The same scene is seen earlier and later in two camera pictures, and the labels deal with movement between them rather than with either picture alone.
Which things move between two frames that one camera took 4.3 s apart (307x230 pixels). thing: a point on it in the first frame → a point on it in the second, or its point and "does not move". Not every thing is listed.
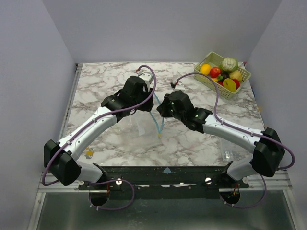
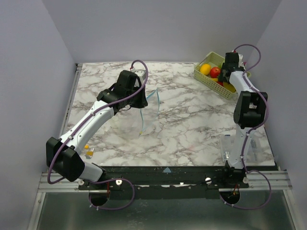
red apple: x=215 y=72 does not move
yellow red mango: x=230 y=84 does not move
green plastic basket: x=215 y=60 does not move
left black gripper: x=147 y=92 → x=143 y=101
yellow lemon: x=205 y=68 does not move
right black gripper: x=162 y=110 → x=223 y=76
